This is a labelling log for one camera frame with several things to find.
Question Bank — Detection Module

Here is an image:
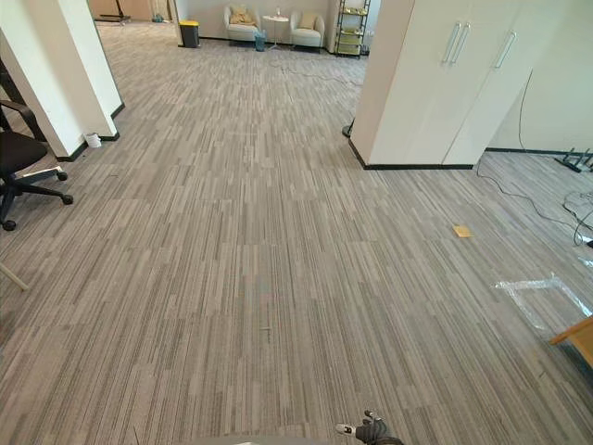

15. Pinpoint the round white side table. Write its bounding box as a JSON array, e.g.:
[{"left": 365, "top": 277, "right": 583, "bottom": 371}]
[{"left": 261, "top": 14, "right": 291, "bottom": 50}]

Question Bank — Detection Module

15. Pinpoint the long black cable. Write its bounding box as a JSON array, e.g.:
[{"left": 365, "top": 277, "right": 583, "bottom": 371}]
[{"left": 475, "top": 69, "right": 593, "bottom": 247}]

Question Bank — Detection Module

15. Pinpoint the black office chair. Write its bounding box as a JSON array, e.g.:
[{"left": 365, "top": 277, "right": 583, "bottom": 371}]
[{"left": 0, "top": 99, "right": 75, "bottom": 232}]

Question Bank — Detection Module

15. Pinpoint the yellow cushion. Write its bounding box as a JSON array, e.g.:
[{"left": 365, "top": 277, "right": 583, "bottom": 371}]
[{"left": 230, "top": 5, "right": 257, "bottom": 25}]

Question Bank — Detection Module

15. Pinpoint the wooden furniture corner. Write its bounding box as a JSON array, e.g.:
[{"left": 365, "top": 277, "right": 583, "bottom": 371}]
[{"left": 549, "top": 315, "right": 593, "bottom": 367}]

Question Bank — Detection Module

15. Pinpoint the black metal shelf rack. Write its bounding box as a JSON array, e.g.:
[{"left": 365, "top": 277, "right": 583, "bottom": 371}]
[{"left": 334, "top": 0, "right": 372, "bottom": 59}]

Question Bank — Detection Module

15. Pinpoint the silver cabinet handle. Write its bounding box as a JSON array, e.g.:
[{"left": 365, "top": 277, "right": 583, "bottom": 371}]
[
  {"left": 451, "top": 22, "right": 472, "bottom": 65},
  {"left": 494, "top": 30, "right": 517, "bottom": 70},
  {"left": 442, "top": 21, "right": 462, "bottom": 65}
]

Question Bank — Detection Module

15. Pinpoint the wooden stick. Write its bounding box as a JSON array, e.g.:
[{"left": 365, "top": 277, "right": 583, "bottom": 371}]
[{"left": 0, "top": 264, "right": 30, "bottom": 292}]

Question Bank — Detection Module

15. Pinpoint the cream armchair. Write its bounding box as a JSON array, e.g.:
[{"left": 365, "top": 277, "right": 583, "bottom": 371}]
[
  {"left": 223, "top": 5, "right": 261, "bottom": 46},
  {"left": 289, "top": 12, "right": 325, "bottom": 53}
]

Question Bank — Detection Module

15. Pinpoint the black floor stand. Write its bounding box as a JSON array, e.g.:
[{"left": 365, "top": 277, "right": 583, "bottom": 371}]
[{"left": 553, "top": 146, "right": 593, "bottom": 173}]

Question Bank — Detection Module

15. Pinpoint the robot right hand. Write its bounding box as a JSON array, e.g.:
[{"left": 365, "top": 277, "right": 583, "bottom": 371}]
[{"left": 335, "top": 409, "right": 403, "bottom": 445}]

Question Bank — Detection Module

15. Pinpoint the black bin yellow lid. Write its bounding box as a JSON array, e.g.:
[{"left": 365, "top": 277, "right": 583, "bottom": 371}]
[{"left": 178, "top": 19, "right": 201, "bottom": 49}]

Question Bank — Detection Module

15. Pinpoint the clear plastic wrap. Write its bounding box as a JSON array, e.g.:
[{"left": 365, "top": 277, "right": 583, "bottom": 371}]
[{"left": 490, "top": 273, "right": 593, "bottom": 331}]

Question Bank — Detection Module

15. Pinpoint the white cabinet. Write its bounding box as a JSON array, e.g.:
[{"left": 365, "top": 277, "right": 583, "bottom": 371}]
[{"left": 349, "top": 0, "right": 557, "bottom": 171}]

